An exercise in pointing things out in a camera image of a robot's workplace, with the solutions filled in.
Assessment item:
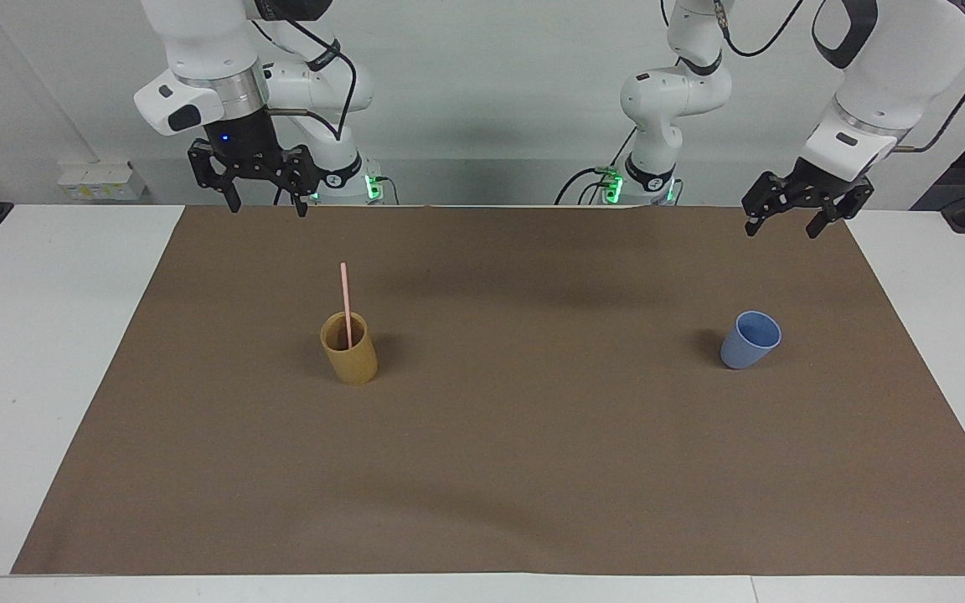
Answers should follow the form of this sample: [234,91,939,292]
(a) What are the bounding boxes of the white power strip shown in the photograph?
[57,160,147,203]

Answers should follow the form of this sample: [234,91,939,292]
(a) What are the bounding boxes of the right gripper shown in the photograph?
[187,106,321,218]

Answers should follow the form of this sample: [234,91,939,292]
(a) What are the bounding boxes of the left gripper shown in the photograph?
[740,157,876,240]

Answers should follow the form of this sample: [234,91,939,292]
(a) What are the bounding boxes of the pink chopstick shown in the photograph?
[339,262,355,349]

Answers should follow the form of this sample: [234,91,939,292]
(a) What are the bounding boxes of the blue cup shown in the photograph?
[719,310,783,371]

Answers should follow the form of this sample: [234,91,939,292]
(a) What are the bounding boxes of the brown cup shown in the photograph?
[319,311,380,387]

